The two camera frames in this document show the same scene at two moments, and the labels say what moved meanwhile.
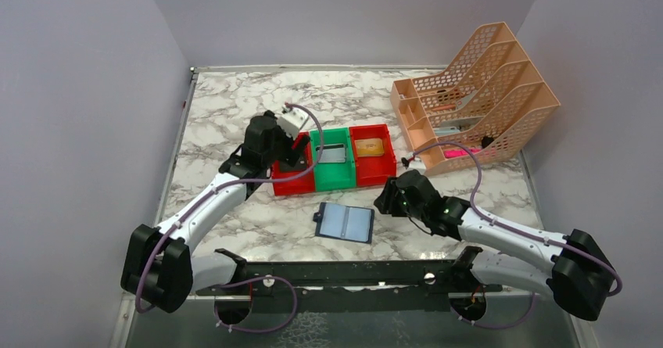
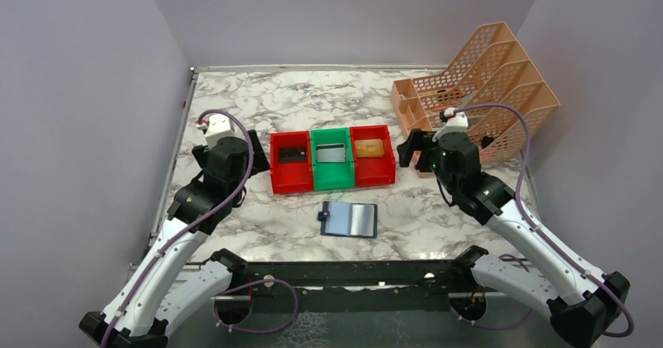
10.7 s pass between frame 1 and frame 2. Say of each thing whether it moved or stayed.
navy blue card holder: stayed
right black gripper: moved
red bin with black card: stayed
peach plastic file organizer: stayed
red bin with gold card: stayed
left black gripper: moved
